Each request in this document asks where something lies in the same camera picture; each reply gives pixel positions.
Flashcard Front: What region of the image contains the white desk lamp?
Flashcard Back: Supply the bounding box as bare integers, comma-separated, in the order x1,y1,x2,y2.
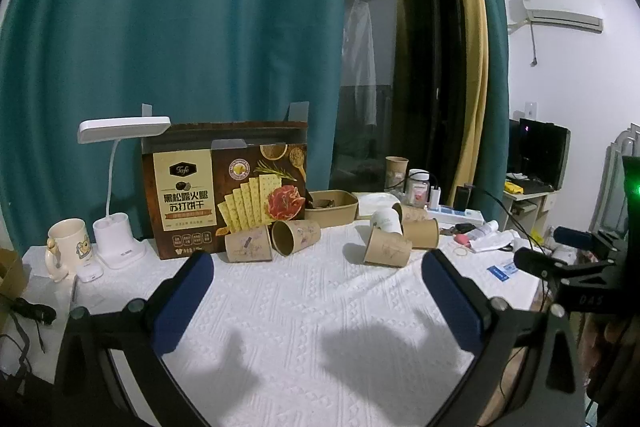
77,116,172,271

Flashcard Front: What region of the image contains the teal curtain left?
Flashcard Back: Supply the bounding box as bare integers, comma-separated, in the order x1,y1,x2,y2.
1,0,344,251

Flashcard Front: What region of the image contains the yellow curtain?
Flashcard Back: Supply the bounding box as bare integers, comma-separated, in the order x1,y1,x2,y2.
449,0,489,202

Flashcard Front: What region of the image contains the clear jar white lid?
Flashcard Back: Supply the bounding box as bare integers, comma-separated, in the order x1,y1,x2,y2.
405,168,430,208

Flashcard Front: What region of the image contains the lying brown cup left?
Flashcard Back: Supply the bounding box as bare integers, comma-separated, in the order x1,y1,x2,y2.
224,225,272,263

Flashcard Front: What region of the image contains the teal curtain right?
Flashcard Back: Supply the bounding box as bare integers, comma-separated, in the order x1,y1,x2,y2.
471,0,510,221

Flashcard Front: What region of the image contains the black power adapter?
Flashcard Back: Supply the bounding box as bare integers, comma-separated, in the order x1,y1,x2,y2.
454,184,473,211

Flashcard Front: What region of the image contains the upright brown cup far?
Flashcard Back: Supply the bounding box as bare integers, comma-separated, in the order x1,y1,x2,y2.
384,156,409,192

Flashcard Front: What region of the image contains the white cartoon mug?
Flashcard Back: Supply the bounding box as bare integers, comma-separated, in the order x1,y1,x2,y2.
44,218,93,282

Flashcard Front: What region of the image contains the brown paper cup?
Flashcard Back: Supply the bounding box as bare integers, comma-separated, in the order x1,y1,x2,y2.
363,228,412,268

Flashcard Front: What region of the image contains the yellow object on desk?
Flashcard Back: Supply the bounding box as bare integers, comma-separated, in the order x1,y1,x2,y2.
504,181,524,194

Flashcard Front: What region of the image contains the lying brown cup right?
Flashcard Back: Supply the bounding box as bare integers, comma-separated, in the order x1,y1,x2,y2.
401,219,439,251

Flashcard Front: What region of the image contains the white paper cup lying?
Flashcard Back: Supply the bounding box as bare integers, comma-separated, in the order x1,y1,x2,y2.
370,207,402,235

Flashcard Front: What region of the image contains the white air conditioner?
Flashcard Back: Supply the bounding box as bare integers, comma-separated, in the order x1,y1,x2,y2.
508,0,604,34

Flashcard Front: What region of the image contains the lying brown cup open mouth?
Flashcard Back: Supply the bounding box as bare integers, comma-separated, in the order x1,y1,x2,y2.
271,220,321,256

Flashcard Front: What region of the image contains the lying brown cup behind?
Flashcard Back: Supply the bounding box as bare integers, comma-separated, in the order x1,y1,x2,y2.
392,202,430,225

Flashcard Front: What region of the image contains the white tube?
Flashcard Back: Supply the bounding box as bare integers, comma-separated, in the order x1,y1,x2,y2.
466,220,521,254

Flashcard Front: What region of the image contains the black computer monitor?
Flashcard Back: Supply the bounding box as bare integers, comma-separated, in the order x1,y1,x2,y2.
506,118,570,194

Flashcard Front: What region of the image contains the teal curtain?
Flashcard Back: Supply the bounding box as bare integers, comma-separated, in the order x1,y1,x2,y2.
1,0,344,251
471,0,510,221

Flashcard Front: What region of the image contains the white computer desk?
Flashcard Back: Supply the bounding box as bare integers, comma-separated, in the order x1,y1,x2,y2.
498,191,559,239

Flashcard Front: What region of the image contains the white lace tablecloth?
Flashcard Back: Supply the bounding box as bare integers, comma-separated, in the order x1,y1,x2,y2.
19,193,544,427

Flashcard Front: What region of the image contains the lying brown cup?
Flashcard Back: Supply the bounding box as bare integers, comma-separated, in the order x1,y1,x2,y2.
392,202,430,225
224,225,272,263
401,219,439,251

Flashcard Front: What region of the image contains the white charger plug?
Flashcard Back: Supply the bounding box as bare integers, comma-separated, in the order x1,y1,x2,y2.
428,186,442,210

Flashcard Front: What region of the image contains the brown paper food tray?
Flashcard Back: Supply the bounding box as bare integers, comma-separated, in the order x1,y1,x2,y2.
304,190,358,229

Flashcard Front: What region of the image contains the blue card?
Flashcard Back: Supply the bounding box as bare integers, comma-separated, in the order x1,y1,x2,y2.
487,262,518,282

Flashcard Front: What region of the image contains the white power strip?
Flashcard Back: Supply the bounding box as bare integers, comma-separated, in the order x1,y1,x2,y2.
427,206,485,228

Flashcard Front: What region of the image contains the brown cracker box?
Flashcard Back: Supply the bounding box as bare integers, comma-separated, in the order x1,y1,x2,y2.
141,121,308,260

